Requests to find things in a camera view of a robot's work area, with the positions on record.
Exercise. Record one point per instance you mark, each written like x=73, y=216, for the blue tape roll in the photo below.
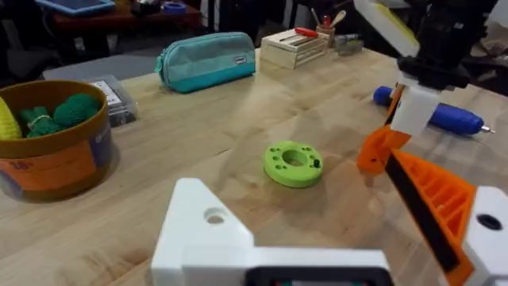
x=174, y=7

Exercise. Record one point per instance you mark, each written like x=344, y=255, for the clear plastic box with label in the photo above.
x=119, y=105

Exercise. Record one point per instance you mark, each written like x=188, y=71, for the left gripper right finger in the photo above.
x=440, y=198

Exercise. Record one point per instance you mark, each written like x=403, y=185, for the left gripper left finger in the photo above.
x=198, y=230

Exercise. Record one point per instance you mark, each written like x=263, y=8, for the blue electric screwdriver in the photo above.
x=456, y=117

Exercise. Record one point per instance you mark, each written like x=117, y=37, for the small clear container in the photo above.
x=348, y=45

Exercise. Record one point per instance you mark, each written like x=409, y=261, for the pale wooden crate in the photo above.
x=291, y=51

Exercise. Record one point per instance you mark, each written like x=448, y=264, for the cup with utensils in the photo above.
x=327, y=29

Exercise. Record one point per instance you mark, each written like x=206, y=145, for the blue tray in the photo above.
x=75, y=5

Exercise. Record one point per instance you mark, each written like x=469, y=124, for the dark red side table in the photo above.
x=119, y=20

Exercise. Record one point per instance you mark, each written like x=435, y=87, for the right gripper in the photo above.
x=444, y=43

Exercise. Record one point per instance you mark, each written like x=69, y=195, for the pale flat wrist plate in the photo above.
x=387, y=24

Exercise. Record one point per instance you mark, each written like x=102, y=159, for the teal zip bag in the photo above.
x=206, y=63

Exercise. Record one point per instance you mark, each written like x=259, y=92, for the green disc with holes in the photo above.
x=291, y=175

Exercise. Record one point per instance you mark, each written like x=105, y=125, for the black screw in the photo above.
x=316, y=163

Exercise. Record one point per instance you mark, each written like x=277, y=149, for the brown tub with toys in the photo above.
x=51, y=159

